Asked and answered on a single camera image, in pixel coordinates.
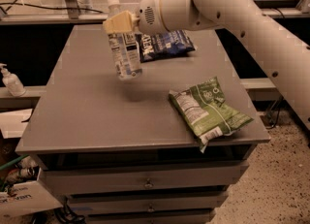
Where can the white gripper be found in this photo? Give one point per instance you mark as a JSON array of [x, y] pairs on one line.
[[150, 15]]

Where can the clear plastic water bottle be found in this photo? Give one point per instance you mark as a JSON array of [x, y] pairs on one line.
[[124, 48]]

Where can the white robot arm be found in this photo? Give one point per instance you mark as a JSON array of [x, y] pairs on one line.
[[283, 57]]

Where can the white pump dispenser bottle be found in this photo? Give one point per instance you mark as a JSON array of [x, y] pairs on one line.
[[12, 82]]

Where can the dark blue snack bag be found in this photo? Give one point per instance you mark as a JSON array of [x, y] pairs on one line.
[[163, 46]]

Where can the green chip bag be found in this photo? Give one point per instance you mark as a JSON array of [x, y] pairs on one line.
[[204, 109]]

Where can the grey drawer cabinet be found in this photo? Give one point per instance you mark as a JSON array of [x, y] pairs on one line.
[[119, 152]]

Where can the white paper sheet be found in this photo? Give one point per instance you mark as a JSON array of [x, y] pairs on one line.
[[13, 124]]

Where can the white cardboard box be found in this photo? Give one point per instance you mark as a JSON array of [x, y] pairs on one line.
[[28, 197]]

